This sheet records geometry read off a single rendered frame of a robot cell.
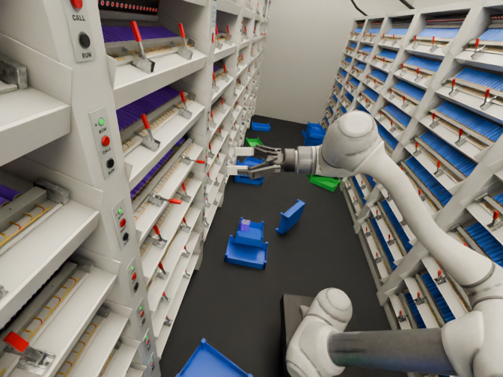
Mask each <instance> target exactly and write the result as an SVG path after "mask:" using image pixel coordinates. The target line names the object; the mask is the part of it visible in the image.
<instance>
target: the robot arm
mask: <svg viewBox="0 0 503 377"><path fill-rule="evenodd" d="M234 155H235V156H256V155H257V156H260V157H262V158H265V159H266V161H265V162H262V163H260V164H258V165H255V166H252V167H249V166H233V165H226V173H227V175H248V176H249V179H250V180H253V179H257V178H260V177H266V176H269V175H273V174H280V173H281V168H283V169H284V172H294V171H296V172H297V174H310V175H312V174H316V175H320V176H323V177H349V176H353V175H356V174H360V173H364V174H368V175H370V176H371V177H373V178H374V179H376V180H377V181H378V182H379V183H380V184H382V186H383V187H384V188H385V189H386V191H387V192H388V193H389V194H390V196H391V199H392V200H393V201H394V203H395V205H396V207H397V208H398V210H399V212H400V214H401V215H402V217H403V219H404V221H405V222H406V224H407V225H408V227H409V229H410V230H411V231H412V233H413V235H414V236H415V237H416V239H417V240H418V241H419V242H420V243H421V244H422V245H423V246H424V247H425V248H426V249H427V250H428V251H429V252H430V253H431V255H432V256H433V257H434V258H435V259H436V260H437V261H438V262H439V263H440V264H441V266H442V267H443V268H444V269H445V270H446V271H447V272H448V274H449V275H450V276H451V277H452V278H453V279H454V280H455V281H456V282H457V283H458V284H459V285H460V286H461V287H462V288H463V289H464V290H465V291H466V292H467V293H468V294H469V302H470V305H471V309H472V312H470V313H467V314H466V315H463V316H461V317H459V318H457V319H454V320H451V321H449V322H447V323H446V324H445V325H444V326H443V327H442V328H419V329H402V330H386V331H354V332H344V329H345V328H346V326H347V323H348V322H349V321H350V319H351V317H352V312H353V309H352V304H351V300H350V299H349V298H348V296H347V295H346V294H345V293H344V292H343V291H341V290H339V289H336V288H333V287H332V288H327V289H324V290H322V291H320V292H319V293H318V294H317V296H316V298H315V299H314V300H313V302H312V304H311V306H310V307H306V306H305V305H301V306H300V308H299V309H300V312H301V314H302V322H301V323H300V324H299V326H298V328H297V329H296V331H295V333H294V334H293V336H292V338H291V340H290V342H289V345H288V347H287V354H286V364H287V371H288V372H289V374H290V375H291V376H292V377H333V376H336V375H339V374H341V373H342V372H343V371H344V369H345V367H354V368H363V369H372V370H390V371H399V372H408V373H425V374H434V375H444V376H459V377H503V268H502V267H501V266H499V265H497V264H496V263H494V262H493V261H492V260H490V259H488V258H487V257H485V256H483V255H481V254H479V253H477V252H476V251H473V250H472V249H470V248H468V247H466V246H465V245H463V244H461V243H459V242H458V241H456V240H455V239H453V238H451V237H450V236H449V235H447V234H446V233H445V232H443V231H442V230H441V229H440V228H439V227H438V226H437V224H436V223H435V221H434V220H433V219H432V217H431V215H430V213H429V212H428V211H427V208H426V207H425V205H424V204H423V202H422V200H421V198H420V197H419V196H418V193H417V192H416V190H415V189H414V187H413V185H412V183H411V182H410V181H409V179H408V178H407V176H406V175H405V173H404V172H403V171H402V170H401V169H400V168H399V167H398V166H397V165H396V164H395V163H394V161H393V160H392V159H391V158H390V157H389V156H388V155H387V154H386V152H385V149H384V141H383V140H382V139H381V137H380V136H379V134H378V129H377V125H376V122H375V120H374V119H373V118H372V117H371V116H370V115H369V114H368V113H366V112H363V111H349V112H347V113H344V114H342V115H341V116H340V117H339V118H338V119H337V120H336V121H335V122H334V123H333V124H332V125H331V126H330V127H329V128H328V130H327V132H326V134H325V136H324V139H323V143H322V144H321V145H320V146H315V147H314V146H310V147H297V150H294V149H284V153H282V152H281V148H273V147H266V146H263V145H259V144H256V145H255V147H234ZM253 175H254V176H253Z"/></svg>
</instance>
